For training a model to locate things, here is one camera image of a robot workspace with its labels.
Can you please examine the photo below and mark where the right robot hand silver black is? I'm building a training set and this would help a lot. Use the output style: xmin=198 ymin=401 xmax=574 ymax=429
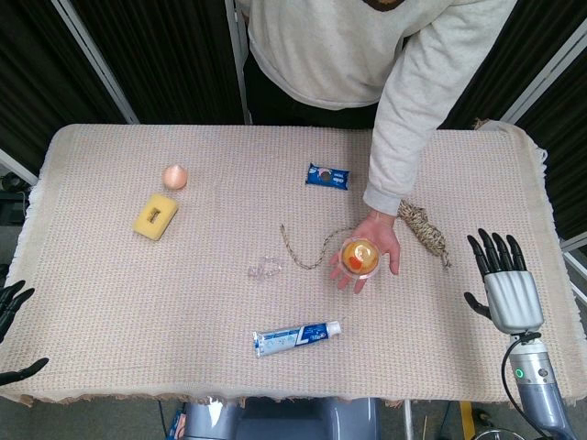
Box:
xmin=463 ymin=227 xmax=545 ymax=333

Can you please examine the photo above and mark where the person's bare hand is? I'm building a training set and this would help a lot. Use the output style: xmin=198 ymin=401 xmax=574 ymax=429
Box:
xmin=328 ymin=211 xmax=402 ymax=294

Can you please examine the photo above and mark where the left robot hand black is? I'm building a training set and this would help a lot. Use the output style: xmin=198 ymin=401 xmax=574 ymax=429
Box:
xmin=0 ymin=280 xmax=50 ymax=387

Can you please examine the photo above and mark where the clear cup with fruit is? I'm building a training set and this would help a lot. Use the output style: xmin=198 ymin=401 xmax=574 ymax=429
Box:
xmin=340 ymin=236 xmax=382 ymax=281

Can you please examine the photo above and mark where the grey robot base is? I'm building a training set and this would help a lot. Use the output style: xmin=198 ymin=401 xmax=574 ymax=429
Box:
xmin=183 ymin=396 xmax=382 ymax=440

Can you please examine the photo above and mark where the person's grey sleeved forearm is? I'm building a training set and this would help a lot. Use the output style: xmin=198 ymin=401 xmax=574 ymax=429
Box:
xmin=362 ymin=0 xmax=518 ymax=216

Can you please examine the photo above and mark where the brown white twine bundle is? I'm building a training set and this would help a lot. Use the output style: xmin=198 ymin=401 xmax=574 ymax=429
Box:
xmin=280 ymin=199 xmax=453 ymax=270

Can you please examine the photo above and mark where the blue cookie packet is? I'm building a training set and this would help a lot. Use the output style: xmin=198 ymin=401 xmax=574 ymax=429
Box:
xmin=305 ymin=162 xmax=351 ymax=191

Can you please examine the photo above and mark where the clear plastic clip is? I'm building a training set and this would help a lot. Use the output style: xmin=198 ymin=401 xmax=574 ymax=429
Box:
xmin=248 ymin=257 xmax=284 ymax=279

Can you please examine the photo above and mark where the white blue toothpaste tube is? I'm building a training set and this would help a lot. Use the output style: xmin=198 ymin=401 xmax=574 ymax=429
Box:
xmin=251 ymin=321 xmax=342 ymax=358

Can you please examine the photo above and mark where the beige woven tablecloth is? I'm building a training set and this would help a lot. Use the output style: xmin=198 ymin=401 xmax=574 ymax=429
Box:
xmin=0 ymin=119 xmax=580 ymax=409

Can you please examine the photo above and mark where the yellow sponge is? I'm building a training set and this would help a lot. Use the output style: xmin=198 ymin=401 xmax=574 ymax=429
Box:
xmin=132 ymin=192 xmax=180 ymax=241

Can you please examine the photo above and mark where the person's torso grey sweatshirt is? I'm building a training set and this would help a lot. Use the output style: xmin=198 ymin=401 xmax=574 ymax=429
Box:
xmin=236 ymin=0 xmax=460 ymax=129

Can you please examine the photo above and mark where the peach round ball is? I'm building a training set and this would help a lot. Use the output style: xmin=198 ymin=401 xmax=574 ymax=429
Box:
xmin=161 ymin=164 xmax=190 ymax=191

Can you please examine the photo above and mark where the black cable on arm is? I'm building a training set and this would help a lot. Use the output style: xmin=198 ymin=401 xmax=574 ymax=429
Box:
xmin=500 ymin=333 xmax=542 ymax=413

